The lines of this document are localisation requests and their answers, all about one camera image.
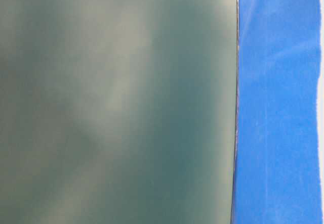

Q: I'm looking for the blue table cloth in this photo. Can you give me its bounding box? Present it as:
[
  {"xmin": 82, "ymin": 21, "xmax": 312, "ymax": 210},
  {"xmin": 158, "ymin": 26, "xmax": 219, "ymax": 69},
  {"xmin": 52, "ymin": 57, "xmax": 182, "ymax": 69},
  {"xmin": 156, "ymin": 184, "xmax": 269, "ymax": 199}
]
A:
[{"xmin": 231, "ymin": 0, "xmax": 322, "ymax": 223}]

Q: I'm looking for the pale green bath towel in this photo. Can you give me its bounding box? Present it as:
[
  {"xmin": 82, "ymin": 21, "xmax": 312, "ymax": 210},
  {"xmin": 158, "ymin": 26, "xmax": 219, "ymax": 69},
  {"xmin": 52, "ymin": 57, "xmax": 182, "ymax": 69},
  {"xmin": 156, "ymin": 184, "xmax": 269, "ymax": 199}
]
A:
[{"xmin": 316, "ymin": 0, "xmax": 324, "ymax": 223}]

